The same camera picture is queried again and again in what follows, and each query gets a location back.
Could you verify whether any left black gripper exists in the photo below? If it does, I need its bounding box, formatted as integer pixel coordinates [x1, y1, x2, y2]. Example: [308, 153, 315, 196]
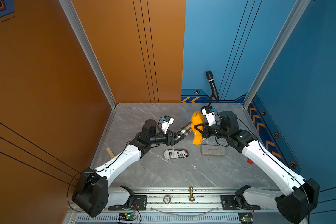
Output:
[149, 130, 184, 147]

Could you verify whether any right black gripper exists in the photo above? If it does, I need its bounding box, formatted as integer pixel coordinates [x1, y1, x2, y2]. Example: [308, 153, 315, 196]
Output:
[194, 121, 230, 141]

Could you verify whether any plaid eyeglass case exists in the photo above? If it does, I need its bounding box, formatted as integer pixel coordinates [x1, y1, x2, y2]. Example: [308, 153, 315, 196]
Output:
[178, 121, 192, 133]

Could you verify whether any orange fluffy cloth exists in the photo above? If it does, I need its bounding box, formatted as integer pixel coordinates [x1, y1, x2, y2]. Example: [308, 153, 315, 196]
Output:
[191, 111, 203, 145]

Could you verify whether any newspaper print eyeglass case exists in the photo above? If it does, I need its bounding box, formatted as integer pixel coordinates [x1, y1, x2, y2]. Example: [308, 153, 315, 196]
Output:
[164, 148, 189, 160]

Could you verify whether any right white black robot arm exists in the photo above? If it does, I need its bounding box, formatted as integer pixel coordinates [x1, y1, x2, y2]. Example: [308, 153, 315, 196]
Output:
[191, 111, 320, 224]

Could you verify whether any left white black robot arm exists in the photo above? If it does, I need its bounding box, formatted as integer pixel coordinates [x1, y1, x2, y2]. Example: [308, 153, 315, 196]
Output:
[71, 119, 191, 217]

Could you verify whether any grey rectangular eyeglass case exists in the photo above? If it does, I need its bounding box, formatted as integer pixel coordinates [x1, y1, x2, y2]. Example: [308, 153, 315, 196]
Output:
[201, 145, 226, 156]

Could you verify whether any black microphone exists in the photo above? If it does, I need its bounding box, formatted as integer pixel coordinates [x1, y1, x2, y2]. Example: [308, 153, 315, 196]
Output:
[206, 71, 219, 102]

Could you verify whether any brass chess piece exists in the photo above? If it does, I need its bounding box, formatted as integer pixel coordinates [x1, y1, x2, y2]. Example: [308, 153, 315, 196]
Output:
[189, 186, 195, 202]

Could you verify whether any wooden stick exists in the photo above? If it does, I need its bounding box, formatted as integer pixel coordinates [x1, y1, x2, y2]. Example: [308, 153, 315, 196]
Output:
[106, 147, 115, 159]

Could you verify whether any left green circuit board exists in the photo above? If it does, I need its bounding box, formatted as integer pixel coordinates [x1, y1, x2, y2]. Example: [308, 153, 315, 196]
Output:
[118, 213, 137, 222]

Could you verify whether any green circuit board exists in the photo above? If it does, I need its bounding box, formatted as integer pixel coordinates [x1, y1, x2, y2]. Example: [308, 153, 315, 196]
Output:
[238, 213, 253, 224]
[118, 213, 137, 222]

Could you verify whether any right green circuit board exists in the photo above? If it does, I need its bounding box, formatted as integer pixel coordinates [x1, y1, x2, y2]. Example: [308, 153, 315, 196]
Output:
[238, 213, 253, 224]

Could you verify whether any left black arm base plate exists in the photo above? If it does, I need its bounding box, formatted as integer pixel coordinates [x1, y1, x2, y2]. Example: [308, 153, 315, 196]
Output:
[108, 195, 147, 211]

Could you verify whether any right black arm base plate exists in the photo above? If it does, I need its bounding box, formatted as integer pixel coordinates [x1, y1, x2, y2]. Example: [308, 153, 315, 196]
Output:
[220, 195, 261, 211]

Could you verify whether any aluminium front rail frame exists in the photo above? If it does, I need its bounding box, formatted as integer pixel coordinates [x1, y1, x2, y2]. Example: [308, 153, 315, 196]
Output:
[63, 187, 288, 224]

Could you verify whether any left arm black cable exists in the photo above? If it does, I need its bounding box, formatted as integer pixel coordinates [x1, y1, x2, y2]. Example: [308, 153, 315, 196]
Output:
[66, 139, 132, 212]

